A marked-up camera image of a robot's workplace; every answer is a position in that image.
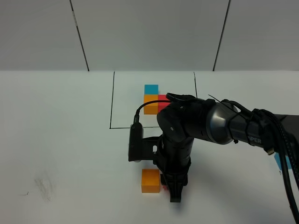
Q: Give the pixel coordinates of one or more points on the orange template block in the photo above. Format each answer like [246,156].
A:
[150,109]

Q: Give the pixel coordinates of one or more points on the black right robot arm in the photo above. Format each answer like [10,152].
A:
[187,118]

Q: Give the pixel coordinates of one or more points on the red template block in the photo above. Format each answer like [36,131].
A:
[164,102]

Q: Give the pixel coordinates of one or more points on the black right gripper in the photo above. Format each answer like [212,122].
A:
[177,157]

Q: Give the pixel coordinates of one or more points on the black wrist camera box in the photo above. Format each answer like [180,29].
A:
[135,149]

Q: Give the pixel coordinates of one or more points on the blue template block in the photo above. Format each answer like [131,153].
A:
[151,89]

